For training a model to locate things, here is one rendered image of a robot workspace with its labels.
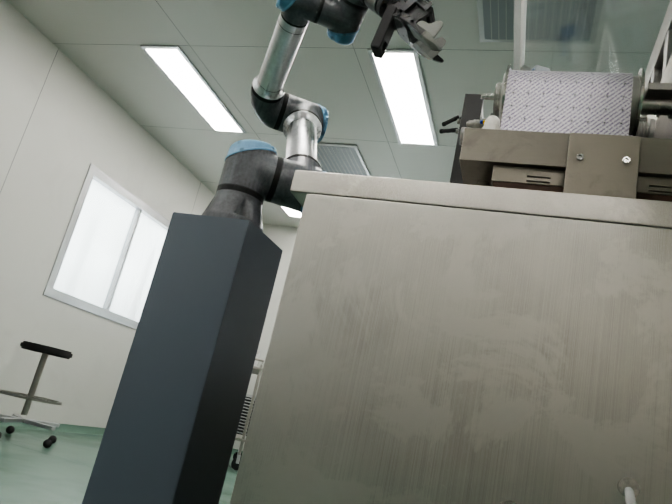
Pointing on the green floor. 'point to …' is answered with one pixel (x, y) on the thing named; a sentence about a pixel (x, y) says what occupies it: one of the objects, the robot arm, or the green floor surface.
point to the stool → (35, 391)
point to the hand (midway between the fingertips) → (435, 54)
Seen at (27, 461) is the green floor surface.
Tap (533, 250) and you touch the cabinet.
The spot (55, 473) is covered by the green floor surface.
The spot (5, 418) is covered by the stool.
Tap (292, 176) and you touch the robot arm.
